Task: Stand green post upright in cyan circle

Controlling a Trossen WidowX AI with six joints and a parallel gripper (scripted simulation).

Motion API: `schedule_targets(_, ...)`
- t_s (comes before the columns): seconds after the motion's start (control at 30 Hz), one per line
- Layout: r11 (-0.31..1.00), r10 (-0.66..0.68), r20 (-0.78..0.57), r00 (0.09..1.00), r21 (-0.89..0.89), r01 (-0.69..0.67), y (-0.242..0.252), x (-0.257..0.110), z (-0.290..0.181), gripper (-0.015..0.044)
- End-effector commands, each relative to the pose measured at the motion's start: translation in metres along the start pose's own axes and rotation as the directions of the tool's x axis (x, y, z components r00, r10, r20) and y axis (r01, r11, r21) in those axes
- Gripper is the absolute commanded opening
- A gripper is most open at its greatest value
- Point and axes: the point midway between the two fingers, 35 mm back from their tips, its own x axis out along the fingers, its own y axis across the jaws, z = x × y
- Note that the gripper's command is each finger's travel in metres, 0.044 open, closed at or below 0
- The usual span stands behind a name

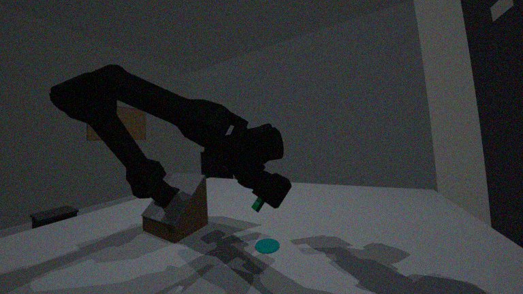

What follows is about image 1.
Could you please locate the green rectangular post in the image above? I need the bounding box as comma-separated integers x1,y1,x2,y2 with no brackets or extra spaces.
251,198,265,212

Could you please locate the teal flat circle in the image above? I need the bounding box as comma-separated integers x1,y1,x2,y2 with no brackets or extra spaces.
255,238,280,253

